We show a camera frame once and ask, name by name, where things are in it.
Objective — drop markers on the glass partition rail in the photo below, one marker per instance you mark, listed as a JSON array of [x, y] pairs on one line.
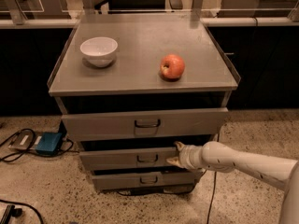
[[66, 13]]

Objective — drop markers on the grey metal drawer cabinet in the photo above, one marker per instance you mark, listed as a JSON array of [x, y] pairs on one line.
[[133, 82]]

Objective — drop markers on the red apple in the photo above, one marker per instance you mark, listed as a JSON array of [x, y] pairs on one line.
[[172, 66]]

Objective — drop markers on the grey background desk right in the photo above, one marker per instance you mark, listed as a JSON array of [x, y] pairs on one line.
[[256, 8]]

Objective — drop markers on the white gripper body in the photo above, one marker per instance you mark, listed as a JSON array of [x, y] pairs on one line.
[[186, 157]]

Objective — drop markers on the white ceramic bowl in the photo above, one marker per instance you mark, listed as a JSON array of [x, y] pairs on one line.
[[99, 51]]

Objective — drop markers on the grey top drawer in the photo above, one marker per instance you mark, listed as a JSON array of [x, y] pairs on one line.
[[143, 124]]

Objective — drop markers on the black power strip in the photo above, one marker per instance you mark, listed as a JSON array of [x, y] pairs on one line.
[[11, 211]]

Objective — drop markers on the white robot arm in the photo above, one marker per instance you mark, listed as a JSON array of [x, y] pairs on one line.
[[278, 172]]

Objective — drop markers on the silver flat device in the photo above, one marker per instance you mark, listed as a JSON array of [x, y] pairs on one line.
[[25, 140]]

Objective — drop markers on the blue box device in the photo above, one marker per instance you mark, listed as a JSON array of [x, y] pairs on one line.
[[48, 143]]

